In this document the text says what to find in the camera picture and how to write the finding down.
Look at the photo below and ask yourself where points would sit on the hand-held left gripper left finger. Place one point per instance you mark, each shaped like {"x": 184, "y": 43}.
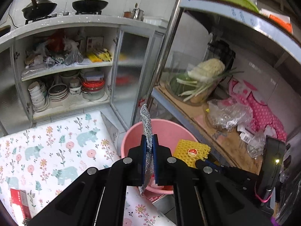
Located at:
{"x": 144, "y": 150}

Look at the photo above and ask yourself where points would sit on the small clear labelled bag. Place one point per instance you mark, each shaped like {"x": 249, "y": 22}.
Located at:
{"x": 256, "y": 143}

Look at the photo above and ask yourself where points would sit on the blue-lidded clear container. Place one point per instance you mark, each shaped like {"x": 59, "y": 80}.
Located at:
{"x": 93, "y": 76}

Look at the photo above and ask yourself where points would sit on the metal storage rack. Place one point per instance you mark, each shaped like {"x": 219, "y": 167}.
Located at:
{"x": 175, "y": 16}

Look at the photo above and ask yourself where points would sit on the red white carton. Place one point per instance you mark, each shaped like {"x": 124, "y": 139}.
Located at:
{"x": 95, "y": 43}

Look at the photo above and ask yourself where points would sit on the gas stove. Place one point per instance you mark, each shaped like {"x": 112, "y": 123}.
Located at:
{"x": 63, "y": 15}

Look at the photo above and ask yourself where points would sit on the black blender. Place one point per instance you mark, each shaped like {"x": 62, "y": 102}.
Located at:
{"x": 222, "y": 49}

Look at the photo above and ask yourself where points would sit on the white kitchen cabinet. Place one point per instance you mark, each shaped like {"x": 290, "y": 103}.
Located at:
{"x": 82, "y": 20}

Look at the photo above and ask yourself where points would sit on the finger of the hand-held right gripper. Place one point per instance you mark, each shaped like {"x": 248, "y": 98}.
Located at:
{"x": 235, "y": 176}
{"x": 211, "y": 163}

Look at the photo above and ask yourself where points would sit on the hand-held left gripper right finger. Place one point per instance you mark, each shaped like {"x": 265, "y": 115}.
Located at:
{"x": 156, "y": 155}

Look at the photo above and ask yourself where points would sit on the stack of patterned plates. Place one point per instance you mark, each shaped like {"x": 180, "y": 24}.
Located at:
{"x": 58, "y": 94}

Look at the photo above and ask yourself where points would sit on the large clear plastic bag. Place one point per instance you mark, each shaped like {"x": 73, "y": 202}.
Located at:
{"x": 225, "y": 115}

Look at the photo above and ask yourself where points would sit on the stack of red-lidded containers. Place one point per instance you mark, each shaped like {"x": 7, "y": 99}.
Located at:
{"x": 94, "y": 90}

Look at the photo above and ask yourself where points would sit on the row of yellow packets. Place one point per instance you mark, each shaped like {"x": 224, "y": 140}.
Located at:
{"x": 100, "y": 55}

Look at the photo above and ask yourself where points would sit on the frosted glass cabinet door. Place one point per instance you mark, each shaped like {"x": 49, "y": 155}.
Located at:
{"x": 7, "y": 87}
{"x": 131, "y": 75}

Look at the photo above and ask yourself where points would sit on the floral bear tablecloth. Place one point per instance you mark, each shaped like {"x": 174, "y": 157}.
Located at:
{"x": 58, "y": 150}

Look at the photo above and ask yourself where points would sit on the white lidded pot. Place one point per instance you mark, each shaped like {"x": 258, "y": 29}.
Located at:
{"x": 75, "y": 87}

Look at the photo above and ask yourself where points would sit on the flat red paper box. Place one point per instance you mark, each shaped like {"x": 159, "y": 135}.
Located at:
{"x": 20, "y": 202}

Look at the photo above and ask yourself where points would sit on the basket of vegetables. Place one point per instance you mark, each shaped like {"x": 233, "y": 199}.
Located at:
{"x": 199, "y": 98}

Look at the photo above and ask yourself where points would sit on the stack of white bowls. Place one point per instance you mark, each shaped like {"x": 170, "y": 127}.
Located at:
{"x": 37, "y": 96}

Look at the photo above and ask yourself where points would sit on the grey plastic bag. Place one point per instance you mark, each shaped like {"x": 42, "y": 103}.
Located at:
{"x": 73, "y": 54}

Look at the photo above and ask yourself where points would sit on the orange white packet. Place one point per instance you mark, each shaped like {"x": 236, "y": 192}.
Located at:
{"x": 279, "y": 20}

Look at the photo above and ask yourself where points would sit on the green onions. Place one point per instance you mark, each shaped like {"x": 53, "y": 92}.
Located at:
{"x": 195, "y": 89}

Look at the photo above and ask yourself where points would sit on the small brown pot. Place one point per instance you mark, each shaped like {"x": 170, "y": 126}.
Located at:
{"x": 127, "y": 14}

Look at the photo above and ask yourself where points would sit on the steel wool scrubber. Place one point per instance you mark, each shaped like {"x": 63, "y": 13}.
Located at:
{"x": 26, "y": 221}

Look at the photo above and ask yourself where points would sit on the napa cabbage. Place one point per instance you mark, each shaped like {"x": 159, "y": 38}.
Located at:
{"x": 209, "y": 67}

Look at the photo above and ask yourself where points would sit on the yellow foam net red sticker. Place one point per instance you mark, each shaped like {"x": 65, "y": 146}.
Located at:
{"x": 183, "y": 150}

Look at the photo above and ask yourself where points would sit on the black wok with lid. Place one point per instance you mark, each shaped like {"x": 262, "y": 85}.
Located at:
{"x": 40, "y": 7}

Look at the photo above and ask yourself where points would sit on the pink plastic basin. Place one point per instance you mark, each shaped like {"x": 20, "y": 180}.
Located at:
{"x": 164, "y": 131}

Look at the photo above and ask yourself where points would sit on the pink polka dot bag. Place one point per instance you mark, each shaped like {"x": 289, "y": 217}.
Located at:
{"x": 263, "y": 115}

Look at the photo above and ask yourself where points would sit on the silver foil wrapper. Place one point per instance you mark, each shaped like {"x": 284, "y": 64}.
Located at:
{"x": 145, "y": 122}

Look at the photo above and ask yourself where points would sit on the red bag on shelf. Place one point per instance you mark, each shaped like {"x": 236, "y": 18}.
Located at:
{"x": 56, "y": 42}

